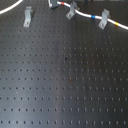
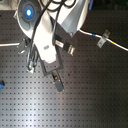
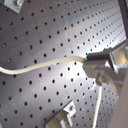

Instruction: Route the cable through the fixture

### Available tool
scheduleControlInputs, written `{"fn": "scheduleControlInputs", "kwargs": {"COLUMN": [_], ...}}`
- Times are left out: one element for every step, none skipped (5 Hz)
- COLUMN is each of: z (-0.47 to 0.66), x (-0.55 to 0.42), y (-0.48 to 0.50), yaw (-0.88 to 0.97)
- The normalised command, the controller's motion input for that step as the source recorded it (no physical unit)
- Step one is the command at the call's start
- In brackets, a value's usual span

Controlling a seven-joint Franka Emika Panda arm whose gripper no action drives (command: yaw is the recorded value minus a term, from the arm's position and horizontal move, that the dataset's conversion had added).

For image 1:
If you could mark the grey cable clip middle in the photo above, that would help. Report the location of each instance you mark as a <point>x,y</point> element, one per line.
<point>71,13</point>

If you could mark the grey cable clip far left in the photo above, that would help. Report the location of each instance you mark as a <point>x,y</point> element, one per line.
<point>28,16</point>

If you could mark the grey cable clip top centre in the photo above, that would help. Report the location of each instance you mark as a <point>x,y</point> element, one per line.
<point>52,4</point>

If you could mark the grey cable clip right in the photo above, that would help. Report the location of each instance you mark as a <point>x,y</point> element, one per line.
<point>104,19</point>

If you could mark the grey cable clip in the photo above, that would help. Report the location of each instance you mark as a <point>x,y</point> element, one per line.
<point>28,16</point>
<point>71,13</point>
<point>104,19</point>
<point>52,4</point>

